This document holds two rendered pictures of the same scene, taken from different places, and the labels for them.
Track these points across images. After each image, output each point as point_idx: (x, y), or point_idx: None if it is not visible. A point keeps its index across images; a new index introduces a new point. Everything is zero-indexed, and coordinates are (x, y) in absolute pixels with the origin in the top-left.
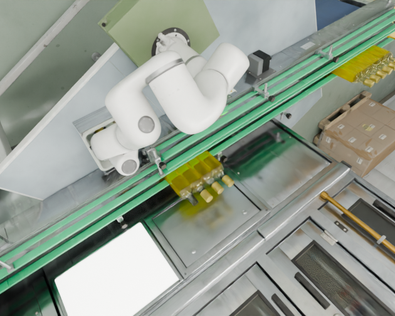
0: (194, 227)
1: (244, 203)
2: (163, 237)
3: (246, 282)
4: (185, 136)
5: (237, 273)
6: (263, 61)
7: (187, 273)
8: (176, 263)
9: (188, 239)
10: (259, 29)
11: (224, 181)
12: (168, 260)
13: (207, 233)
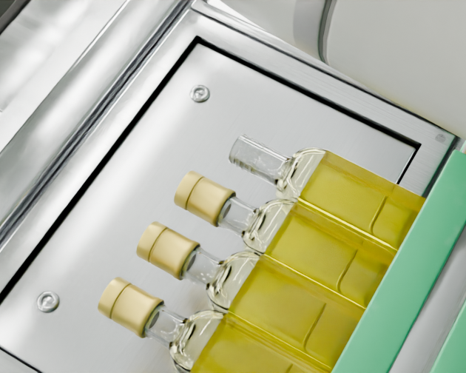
0: (234, 169)
1: (57, 343)
2: (326, 95)
3: None
4: (436, 331)
5: (26, 95)
6: None
7: (186, 24)
8: (236, 36)
9: (235, 124)
10: None
11: (143, 290)
12: (268, 36)
13: (171, 166)
